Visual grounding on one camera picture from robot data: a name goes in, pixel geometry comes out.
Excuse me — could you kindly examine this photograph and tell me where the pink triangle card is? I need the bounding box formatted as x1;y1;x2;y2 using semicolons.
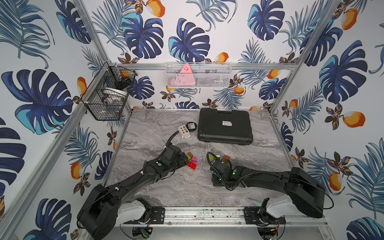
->
174;63;196;87

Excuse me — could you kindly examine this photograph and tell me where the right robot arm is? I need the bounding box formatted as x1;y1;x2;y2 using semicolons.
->
207;152;329;219

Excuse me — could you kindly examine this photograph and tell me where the white remote control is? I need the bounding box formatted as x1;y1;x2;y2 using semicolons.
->
178;125;191;139

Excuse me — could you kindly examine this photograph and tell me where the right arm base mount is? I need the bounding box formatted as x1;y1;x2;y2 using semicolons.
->
243;207;286;227

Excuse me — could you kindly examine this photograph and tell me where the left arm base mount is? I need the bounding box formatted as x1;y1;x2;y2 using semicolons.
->
132;207;166;225

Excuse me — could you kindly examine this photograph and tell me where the black round tape measure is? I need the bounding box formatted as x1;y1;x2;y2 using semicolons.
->
186;122;197;132

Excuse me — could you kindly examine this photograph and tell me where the clear wall tray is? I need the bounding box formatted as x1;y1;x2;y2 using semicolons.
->
165;63;232;89

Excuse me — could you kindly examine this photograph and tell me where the black plastic tool case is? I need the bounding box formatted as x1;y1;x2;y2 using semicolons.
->
197;108;254;145

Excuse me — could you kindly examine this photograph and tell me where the black wire basket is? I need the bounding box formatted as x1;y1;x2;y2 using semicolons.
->
81;62;138;121

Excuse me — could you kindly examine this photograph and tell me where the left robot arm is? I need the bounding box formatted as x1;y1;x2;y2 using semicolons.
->
77;131;188;240

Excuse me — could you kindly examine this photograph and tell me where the light green orange lego stack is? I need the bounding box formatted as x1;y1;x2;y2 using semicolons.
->
209;155;221;162

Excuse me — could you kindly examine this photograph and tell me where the red long lego brick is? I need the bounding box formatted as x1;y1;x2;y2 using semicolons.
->
188;162;197;170

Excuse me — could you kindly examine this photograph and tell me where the aluminium front rail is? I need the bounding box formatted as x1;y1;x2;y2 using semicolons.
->
82;206;328;227

